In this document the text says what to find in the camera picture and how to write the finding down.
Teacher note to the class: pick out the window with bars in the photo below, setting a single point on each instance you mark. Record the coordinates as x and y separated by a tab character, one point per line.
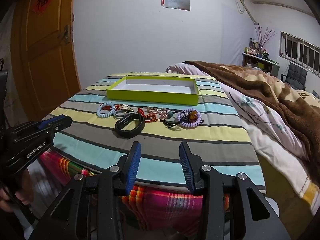
300	52

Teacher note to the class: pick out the brown fleece blanket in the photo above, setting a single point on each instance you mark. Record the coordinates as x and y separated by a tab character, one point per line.
275	92

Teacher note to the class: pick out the lime green shallow box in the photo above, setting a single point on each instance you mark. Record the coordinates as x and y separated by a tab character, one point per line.
150	97

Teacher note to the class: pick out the person's left hand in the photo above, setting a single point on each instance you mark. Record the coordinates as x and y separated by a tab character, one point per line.
23	200

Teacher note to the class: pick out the metal door lock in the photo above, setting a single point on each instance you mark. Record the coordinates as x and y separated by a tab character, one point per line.
66	33

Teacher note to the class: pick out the black wristband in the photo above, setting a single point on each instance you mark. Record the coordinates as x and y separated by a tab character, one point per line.
127	122

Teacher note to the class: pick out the white wall pipe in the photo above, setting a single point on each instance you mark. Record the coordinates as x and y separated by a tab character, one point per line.
247	8

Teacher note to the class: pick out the cluttered shelf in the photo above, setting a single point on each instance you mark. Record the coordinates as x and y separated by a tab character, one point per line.
260	57

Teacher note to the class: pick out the floral white quilt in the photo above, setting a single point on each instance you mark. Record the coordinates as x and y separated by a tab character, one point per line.
265	130

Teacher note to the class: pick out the red diamond door poster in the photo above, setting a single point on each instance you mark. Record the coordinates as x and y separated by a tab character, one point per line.
44	0

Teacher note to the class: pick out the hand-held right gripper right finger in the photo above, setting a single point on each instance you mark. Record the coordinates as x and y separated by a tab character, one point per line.
186	167

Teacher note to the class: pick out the striped bed sheet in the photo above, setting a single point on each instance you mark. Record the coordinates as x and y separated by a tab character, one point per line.
175	135

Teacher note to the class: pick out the orange wooden door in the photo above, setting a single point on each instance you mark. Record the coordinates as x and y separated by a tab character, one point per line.
45	67

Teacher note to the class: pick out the black chair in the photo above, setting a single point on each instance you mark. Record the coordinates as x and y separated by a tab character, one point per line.
296	76

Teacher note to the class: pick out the grey hair band white flower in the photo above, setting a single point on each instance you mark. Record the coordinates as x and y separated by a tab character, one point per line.
124	106

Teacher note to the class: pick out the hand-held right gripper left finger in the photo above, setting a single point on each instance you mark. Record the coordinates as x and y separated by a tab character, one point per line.
132	167

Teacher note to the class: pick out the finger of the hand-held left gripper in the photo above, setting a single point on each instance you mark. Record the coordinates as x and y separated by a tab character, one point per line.
48	122
62	123

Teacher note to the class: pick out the rose gold hair clip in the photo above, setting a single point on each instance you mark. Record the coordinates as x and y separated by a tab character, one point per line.
157	110

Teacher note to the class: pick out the pink flower branches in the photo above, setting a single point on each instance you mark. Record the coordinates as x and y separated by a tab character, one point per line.
265	36

